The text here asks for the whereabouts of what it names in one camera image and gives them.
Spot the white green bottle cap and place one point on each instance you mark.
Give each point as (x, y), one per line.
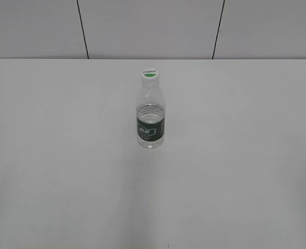
(150, 76)

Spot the clear plastic water bottle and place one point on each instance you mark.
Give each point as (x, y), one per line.
(150, 115)

